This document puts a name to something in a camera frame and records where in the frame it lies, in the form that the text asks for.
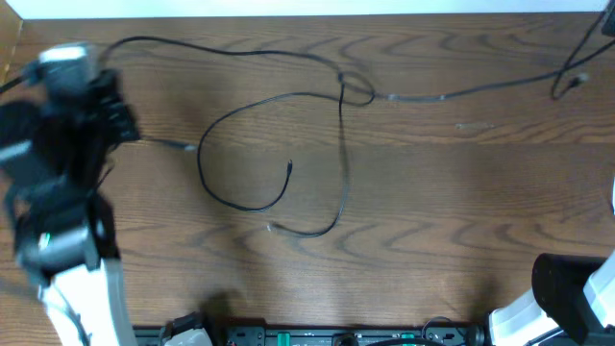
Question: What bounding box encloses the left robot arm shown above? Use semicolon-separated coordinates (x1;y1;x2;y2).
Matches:
1;69;139;345

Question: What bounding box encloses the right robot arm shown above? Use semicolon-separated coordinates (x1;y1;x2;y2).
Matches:
464;253;614;346

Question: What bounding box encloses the cardboard panel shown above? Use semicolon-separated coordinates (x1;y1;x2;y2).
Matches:
0;0;23;84

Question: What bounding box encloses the left camera cable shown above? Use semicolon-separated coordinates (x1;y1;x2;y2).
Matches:
0;74;30;95

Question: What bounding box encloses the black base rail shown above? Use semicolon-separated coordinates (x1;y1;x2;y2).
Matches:
134;312;491;346

